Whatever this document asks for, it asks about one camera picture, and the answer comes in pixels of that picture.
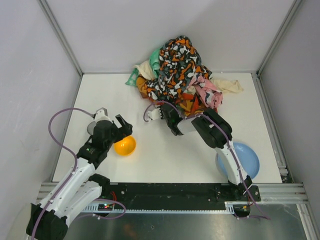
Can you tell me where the black orange white camouflage cloth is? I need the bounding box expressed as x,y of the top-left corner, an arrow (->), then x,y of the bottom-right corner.
144,35 -> 212,102

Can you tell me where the aluminium frame post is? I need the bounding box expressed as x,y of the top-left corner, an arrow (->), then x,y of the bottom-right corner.
37,0 -> 84,77
256,0 -> 305,76

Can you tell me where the green white tie-dye cloth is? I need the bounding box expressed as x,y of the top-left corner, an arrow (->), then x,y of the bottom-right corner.
125,47 -> 161,87

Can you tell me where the right aluminium frame post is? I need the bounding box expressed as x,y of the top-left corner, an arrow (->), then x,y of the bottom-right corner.
256,0 -> 305,76

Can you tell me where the aluminium extrusion rail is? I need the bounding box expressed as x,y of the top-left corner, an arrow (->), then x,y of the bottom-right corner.
36,182 -> 308,203

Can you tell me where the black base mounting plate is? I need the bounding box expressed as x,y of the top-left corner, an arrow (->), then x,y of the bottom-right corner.
96,183 -> 261,210

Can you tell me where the cream beige cloth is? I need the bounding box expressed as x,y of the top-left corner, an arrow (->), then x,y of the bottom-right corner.
147,76 -> 244,94

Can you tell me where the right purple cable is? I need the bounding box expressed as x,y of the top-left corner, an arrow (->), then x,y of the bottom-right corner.
142,100 -> 272,221

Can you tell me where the left aluminium frame post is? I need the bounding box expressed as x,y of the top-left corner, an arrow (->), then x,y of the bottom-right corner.
37,0 -> 84,77

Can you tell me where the grey slotted cable duct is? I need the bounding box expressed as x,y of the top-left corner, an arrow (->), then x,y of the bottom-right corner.
81,201 -> 247,214

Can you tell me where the orange yellow brown camouflage cloth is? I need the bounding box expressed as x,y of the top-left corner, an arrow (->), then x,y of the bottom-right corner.
136,76 -> 208,117

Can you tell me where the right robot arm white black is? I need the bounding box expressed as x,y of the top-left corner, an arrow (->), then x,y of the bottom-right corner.
157,101 -> 256,202

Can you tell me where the light blue plate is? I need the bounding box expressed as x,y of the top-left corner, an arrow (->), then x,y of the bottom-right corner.
215,142 -> 260,179

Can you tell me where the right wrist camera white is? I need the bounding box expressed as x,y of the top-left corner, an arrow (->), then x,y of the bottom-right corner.
145,107 -> 163,122

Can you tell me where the orange plastic bowl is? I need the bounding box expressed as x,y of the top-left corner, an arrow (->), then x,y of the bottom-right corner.
113,135 -> 137,156

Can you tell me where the purple cable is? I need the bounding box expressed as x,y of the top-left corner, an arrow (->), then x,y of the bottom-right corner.
31,107 -> 127,240
142,100 -> 272,221

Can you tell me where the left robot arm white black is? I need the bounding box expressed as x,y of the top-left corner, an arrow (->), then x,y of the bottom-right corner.
26,109 -> 133,240

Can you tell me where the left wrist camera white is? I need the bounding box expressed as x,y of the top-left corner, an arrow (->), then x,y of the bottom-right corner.
94,107 -> 111,123

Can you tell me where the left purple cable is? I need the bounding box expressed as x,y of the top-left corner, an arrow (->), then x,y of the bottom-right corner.
31,107 -> 127,240

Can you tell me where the black mesh cup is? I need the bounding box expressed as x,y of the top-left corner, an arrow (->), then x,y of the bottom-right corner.
87,121 -> 97,136

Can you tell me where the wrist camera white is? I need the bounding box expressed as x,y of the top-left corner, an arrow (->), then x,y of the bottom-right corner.
145,107 -> 163,122
94,107 -> 111,123

